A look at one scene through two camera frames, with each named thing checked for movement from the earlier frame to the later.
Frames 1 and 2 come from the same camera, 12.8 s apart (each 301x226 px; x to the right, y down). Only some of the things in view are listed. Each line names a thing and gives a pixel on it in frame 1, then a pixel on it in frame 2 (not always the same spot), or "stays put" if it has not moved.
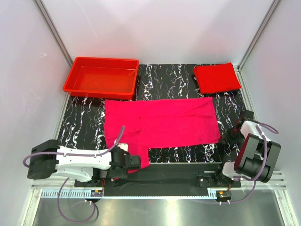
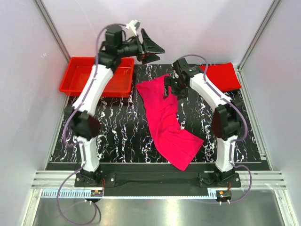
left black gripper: [135, 161] → [140, 48]
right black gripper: [227, 136] → [171, 85]
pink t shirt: [149, 123] → [178, 146]
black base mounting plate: [170, 180] stays put
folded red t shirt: [216, 78] stays put
